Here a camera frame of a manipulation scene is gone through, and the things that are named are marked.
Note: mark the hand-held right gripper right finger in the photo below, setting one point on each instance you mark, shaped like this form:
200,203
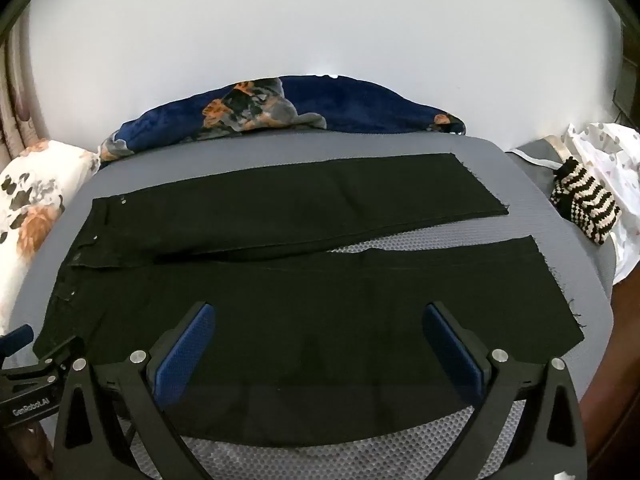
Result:
450,355

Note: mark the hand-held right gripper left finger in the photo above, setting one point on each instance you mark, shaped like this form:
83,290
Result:
185,355

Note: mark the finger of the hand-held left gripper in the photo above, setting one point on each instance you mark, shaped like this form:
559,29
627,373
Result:
57,352
15,341

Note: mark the black pants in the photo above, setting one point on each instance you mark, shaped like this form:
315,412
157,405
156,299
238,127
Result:
300,310

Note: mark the white floral cloth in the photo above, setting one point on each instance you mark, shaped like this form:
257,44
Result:
35,195

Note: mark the brown wooden furniture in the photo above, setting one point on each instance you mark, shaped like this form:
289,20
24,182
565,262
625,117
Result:
617,340

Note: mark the grey mesh mat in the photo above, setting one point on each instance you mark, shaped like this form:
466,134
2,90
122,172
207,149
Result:
530,195

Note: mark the black and white striped knit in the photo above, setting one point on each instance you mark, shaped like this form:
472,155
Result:
585,205

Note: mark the grey cloth with white trim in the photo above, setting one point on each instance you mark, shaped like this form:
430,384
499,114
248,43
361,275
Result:
532,157

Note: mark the white printed cloth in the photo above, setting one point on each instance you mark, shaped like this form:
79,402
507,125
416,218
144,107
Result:
620,160

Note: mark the blue floral blanket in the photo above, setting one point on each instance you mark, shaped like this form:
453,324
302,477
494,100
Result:
360,105

